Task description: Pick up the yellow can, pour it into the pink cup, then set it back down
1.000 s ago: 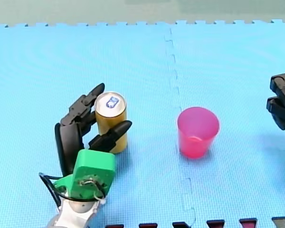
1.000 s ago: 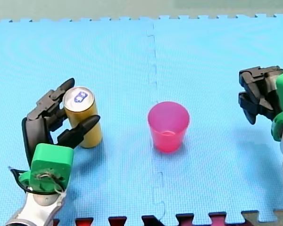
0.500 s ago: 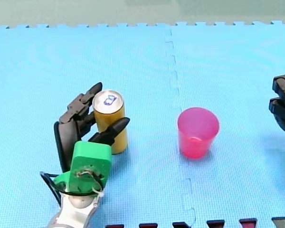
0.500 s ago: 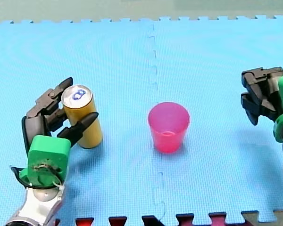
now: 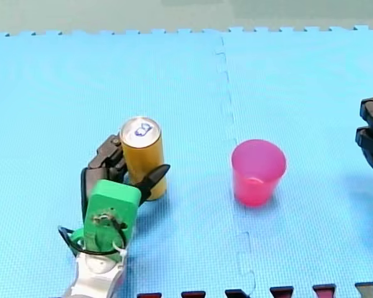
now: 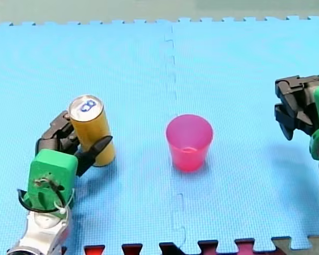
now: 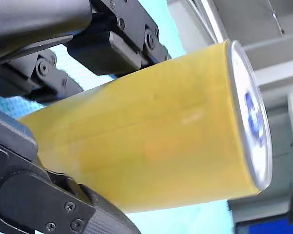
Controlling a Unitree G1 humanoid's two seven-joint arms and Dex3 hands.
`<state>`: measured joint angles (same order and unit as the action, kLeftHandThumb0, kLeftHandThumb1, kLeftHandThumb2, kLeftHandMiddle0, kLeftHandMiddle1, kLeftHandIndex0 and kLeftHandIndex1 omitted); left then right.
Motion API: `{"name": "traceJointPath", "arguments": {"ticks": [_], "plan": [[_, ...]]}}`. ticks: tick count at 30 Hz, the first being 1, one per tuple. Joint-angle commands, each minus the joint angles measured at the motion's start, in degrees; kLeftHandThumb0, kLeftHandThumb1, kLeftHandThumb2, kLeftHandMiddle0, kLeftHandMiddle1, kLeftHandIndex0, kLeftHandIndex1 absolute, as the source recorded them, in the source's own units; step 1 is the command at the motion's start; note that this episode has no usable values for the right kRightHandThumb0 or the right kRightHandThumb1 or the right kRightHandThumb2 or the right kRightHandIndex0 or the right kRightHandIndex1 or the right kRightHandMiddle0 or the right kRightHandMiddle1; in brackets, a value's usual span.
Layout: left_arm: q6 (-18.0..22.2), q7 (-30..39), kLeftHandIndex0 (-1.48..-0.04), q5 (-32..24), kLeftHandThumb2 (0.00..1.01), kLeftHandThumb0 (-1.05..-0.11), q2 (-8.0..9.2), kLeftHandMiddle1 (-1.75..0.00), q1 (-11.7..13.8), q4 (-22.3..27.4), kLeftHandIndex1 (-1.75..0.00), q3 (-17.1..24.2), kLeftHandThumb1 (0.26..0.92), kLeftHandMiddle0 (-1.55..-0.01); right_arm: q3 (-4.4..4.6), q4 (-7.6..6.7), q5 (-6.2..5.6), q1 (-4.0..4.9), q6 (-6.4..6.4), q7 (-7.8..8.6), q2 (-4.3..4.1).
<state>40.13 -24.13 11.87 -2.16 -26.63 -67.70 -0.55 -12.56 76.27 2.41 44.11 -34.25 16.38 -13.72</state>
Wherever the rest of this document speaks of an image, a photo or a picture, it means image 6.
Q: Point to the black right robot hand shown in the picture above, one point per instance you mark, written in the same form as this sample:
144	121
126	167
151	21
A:
295	106

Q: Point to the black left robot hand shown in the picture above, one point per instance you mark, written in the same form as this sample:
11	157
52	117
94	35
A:
59	133

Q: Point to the yellow drink can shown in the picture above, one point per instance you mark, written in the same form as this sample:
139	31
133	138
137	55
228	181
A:
91	127

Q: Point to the pink plastic cup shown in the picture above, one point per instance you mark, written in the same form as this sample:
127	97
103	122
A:
189	142

